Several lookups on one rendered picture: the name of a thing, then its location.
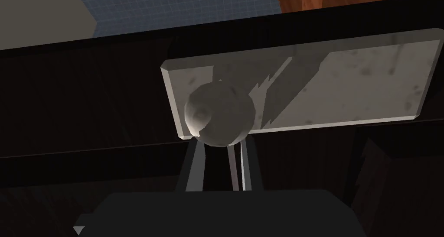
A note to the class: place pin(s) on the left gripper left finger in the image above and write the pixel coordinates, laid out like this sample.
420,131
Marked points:
194,171

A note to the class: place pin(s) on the dark wooden door leaf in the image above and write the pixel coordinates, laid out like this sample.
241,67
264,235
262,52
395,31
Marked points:
86,101

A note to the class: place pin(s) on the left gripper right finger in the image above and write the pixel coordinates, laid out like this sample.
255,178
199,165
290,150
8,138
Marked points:
244,171

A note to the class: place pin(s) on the grey ball door knob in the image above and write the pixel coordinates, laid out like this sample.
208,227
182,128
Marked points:
222,114

